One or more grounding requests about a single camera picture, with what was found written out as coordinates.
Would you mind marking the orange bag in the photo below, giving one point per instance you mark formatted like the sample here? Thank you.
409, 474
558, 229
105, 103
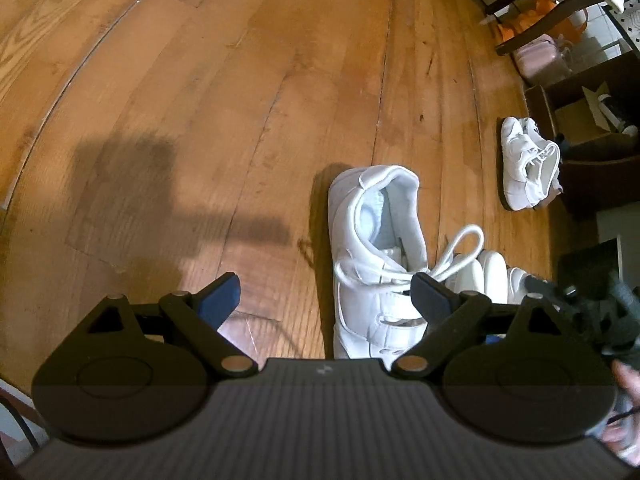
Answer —
530, 15

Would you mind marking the cream embossed slide sandal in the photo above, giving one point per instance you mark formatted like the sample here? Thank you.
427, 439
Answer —
519, 285
492, 275

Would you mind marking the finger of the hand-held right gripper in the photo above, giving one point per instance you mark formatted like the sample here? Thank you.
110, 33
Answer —
625, 295
550, 292

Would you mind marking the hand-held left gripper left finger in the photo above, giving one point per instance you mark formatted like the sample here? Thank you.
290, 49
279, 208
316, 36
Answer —
220, 300

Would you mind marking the person's right hand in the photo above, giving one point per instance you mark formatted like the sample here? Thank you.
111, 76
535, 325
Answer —
627, 380

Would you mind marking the pink bag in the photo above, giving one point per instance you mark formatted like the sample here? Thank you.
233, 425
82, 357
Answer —
542, 57

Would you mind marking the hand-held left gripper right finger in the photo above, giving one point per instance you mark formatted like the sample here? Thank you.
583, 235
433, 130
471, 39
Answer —
432, 300

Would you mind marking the black bin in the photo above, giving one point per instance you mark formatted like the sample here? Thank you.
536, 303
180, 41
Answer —
590, 260

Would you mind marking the white lace-up sneaker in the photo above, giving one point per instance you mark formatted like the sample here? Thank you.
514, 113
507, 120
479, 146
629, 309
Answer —
525, 170
370, 240

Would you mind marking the open cardboard box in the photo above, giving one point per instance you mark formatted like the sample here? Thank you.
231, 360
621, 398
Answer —
575, 115

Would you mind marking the dark wooden cabinet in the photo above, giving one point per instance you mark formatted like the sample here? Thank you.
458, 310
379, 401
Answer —
600, 185

